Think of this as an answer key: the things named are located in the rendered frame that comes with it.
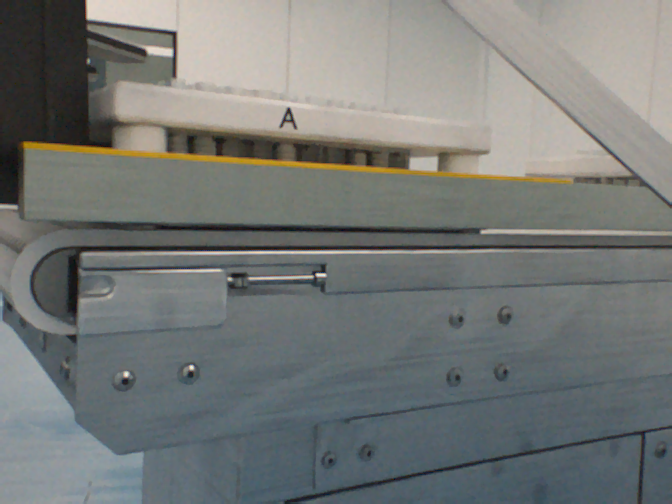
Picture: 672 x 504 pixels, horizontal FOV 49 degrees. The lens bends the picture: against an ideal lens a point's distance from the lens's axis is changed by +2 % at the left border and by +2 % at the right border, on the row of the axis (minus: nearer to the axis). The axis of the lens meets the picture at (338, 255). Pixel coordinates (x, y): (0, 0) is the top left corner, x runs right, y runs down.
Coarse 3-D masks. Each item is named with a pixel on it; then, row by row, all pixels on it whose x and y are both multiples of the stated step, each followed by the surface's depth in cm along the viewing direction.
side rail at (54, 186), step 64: (64, 192) 32; (128, 192) 33; (192, 192) 35; (256, 192) 37; (320, 192) 39; (384, 192) 41; (448, 192) 43; (512, 192) 46; (576, 192) 49; (640, 192) 52
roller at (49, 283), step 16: (48, 256) 33; (64, 256) 33; (32, 272) 33; (48, 272) 33; (64, 272) 33; (32, 288) 33; (48, 288) 33; (64, 288) 33; (48, 304) 33; (64, 304) 34
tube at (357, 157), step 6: (354, 102) 46; (360, 102) 46; (354, 108) 46; (360, 108) 46; (366, 108) 47; (348, 150) 47; (354, 150) 47; (360, 150) 47; (366, 150) 47; (348, 156) 47; (354, 156) 47; (360, 156) 47; (348, 162) 47; (354, 162) 47; (360, 162) 47
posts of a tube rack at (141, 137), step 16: (112, 128) 36; (128, 128) 36; (144, 128) 36; (160, 128) 36; (112, 144) 36; (128, 144) 36; (144, 144) 36; (160, 144) 37; (448, 160) 47; (464, 160) 47
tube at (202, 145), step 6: (198, 84) 41; (204, 84) 41; (210, 84) 41; (198, 90) 41; (204, 90) 41; (210, 90) 41; (216, 90) 42; (198, 138) 41; (204, 138) 41; (210, 138) 41; (198, 144) 41; (204, 144) 41; (210, 144) 41; (198, 150) 41; (204, 150) 41; (210, 150) 41
